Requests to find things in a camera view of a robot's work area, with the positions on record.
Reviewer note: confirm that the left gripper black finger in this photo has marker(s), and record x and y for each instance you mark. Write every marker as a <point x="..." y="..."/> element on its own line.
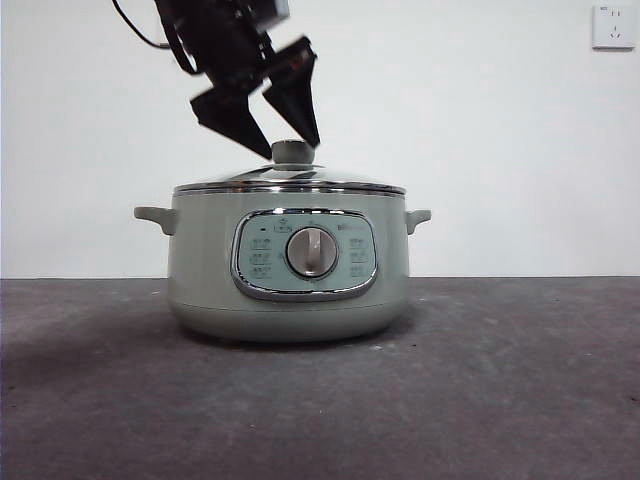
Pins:
<point x="297" y="105"/>
<point x="230" y="115"/>

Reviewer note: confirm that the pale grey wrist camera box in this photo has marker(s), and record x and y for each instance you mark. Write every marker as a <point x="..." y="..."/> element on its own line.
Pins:
<point x="272" y="9"/>

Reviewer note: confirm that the white wall socket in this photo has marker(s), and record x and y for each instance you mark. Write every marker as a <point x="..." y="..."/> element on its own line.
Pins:
<point x="614" y="27"/>

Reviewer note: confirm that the glass lid with green knob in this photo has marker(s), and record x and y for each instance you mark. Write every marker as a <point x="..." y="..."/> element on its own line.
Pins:
<point x="292" y="155"/>

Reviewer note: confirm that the pale green electric cooking pot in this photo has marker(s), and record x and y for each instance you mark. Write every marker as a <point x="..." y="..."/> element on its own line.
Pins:
<point x="200" y="260"/>

